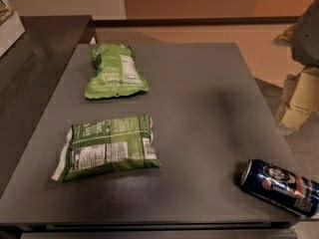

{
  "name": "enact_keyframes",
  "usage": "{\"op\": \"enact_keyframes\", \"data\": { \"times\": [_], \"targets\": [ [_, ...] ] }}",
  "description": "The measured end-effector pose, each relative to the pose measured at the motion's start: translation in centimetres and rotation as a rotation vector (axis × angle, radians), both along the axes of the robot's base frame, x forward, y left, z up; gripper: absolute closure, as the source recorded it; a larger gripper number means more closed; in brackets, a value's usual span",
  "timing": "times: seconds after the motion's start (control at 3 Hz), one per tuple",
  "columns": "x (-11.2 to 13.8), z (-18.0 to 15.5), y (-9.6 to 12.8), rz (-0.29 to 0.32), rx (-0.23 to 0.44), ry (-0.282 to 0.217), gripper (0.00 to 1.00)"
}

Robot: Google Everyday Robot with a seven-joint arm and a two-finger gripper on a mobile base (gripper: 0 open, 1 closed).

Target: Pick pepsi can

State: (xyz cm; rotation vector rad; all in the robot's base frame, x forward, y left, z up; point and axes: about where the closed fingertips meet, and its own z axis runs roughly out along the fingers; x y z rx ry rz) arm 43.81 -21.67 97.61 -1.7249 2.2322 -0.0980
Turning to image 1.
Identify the white box with snacks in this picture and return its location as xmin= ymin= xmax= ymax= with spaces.
xmin=0 ymin=0 xmax=25 ymax=57

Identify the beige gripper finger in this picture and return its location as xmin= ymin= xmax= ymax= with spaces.
xmin=275 ymin=25 xmax=295 ymax=45
xmin=276 ymin=67 xmax=319 ymax=130

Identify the dark side counter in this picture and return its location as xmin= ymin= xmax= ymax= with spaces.
xmin=0 ymin=15 xmax=96 ymax=195

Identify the dark green chip bag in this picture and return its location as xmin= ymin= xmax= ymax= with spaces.
xmin=52 ymin=115 xmax=160 ymax=182

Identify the blue pepsi can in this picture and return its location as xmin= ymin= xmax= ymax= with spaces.
xmin=240 ymin=159 xmax=319 ymax=218

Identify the light green chip bag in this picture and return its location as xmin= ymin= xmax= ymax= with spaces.
xmin=85 ymin=44 xmax=149 ymax=100

